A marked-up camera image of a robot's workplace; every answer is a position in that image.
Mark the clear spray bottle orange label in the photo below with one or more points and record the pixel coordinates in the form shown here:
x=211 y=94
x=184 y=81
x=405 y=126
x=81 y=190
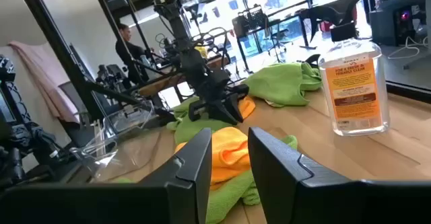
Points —
x=353 y=93

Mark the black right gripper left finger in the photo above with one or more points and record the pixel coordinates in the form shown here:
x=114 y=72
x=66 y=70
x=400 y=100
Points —
x=188 y=183

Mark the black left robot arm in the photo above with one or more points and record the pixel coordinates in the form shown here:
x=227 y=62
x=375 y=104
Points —
x=178 y=25

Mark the black background robot arm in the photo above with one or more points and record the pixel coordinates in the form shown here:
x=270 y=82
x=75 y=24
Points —
x=112 y=76

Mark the black computer tower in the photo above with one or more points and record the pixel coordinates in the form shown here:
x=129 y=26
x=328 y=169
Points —
x=384 y=25

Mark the clear plastic basket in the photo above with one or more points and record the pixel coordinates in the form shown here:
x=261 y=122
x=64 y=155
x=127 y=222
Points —
x=131 y=119

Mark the black office chair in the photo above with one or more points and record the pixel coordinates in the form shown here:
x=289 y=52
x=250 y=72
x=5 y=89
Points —
x=279 y=35

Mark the black draped jacket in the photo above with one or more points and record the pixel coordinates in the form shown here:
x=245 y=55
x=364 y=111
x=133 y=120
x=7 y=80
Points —
x=331 y=13

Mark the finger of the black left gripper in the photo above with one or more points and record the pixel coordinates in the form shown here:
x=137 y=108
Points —
x=230 y=111
x=202 y=111

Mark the orange microfiber towel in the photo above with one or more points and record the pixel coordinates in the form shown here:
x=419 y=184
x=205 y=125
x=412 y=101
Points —
x=229 y=153
x=247 y=108

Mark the person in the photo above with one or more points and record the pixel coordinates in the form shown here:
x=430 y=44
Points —
x=129 y=54

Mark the pink hanging cloth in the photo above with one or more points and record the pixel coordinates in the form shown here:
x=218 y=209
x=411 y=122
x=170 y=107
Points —
x=43 y=76

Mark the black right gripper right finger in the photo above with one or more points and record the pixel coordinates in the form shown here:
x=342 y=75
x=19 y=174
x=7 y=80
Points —
x=286 y=190

